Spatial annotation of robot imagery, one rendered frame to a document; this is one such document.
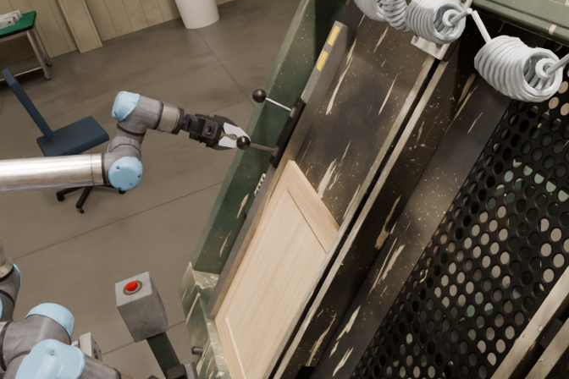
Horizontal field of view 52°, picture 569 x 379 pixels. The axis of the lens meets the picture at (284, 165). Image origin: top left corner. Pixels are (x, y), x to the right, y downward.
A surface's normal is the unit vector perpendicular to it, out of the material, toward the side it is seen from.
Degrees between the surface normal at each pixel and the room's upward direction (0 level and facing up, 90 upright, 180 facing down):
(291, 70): 90
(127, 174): 90
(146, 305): 90
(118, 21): 90
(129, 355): 0
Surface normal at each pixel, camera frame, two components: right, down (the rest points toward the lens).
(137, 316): 0.29, 0.45
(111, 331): -0.22, -0.83
